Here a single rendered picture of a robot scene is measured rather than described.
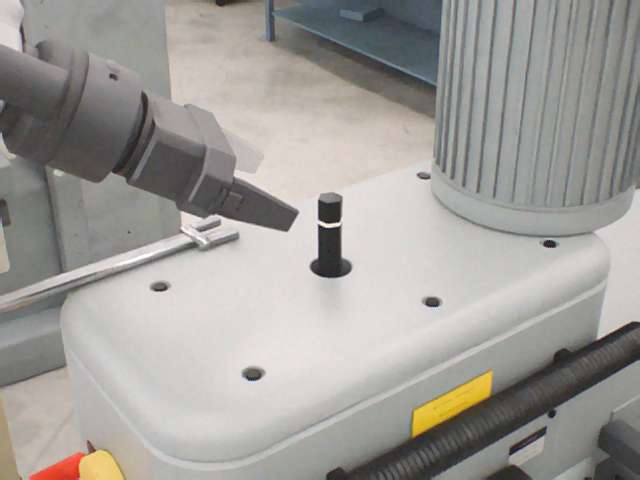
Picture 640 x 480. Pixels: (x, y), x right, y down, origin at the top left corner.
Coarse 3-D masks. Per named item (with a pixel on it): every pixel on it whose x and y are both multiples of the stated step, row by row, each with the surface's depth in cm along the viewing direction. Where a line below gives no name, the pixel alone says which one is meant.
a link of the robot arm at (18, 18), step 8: (0, 0) 62; (8, 0) 63; (16, 0) 64; (0, 8) 62; (8, 8) 63; (16, 8) 63; (0, 16) 62; (8, 16) 63; (16, 16) 64; (8, 24) 63; (16, 24) 64
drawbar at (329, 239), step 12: (324, 204) 78; (336, 204) 78; (324, 216) 78; (336, 216) 78; (324, 228) 79; (336, 228) 79; (324, 240) 79; (336, 240) 79; (324, 252) 80; (336, 252) 80; (324, 264) 81; (336, 264) 81; (324, 276) 81; (336, 276) 81
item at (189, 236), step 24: (216, 216) 88; (168, 240) 84; (192, 240) 84; (216, 240) 84; (96, 264) 81; (120, 264) 81; (24, 288) 77; (48, 288) 77; (72, 288) 78; (0, 312) 75
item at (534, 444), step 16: (544, 416) 91; (560, 416) 93; (528, 432) 90; (544, 432) 92; (496, 448) 88; (512, 448) 89; (528, 448) 91; (544, 448) 93; (464, 464) 85; (480, 464) 87; (496, 464) 89; (528, 464) 93; (544, 464) 95
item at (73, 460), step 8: (72, 456) 87; (80, 456) 87; (56, 464) 86; (64, 464) 86; (72, 464) 86; (40, 472) 85; (48, 472) 85; (56, 472) 85; (64, 472) 85; (72, 472) 86
